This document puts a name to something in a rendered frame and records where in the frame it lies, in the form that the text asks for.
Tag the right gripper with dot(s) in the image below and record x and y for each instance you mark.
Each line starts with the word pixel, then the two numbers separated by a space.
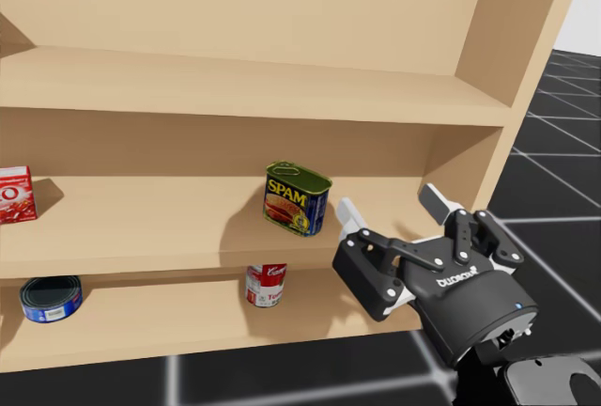
pixel 469 307

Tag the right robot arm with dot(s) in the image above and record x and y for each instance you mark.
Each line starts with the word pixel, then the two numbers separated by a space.
pixel 540 380

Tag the green and blue rectangular can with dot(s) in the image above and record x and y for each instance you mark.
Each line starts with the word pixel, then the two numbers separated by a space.
pixel 291 208

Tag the red and white can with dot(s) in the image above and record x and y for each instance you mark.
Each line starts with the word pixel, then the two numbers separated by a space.
pixel 265 284

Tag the blue flat can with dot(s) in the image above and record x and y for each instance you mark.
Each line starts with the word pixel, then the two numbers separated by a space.
pixel 49 300

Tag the pale wooden shelf unit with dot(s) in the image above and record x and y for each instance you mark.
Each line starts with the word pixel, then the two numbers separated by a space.
pixel 235 86

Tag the red and white carton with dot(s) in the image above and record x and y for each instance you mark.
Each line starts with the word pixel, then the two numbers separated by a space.
pixel 16 194

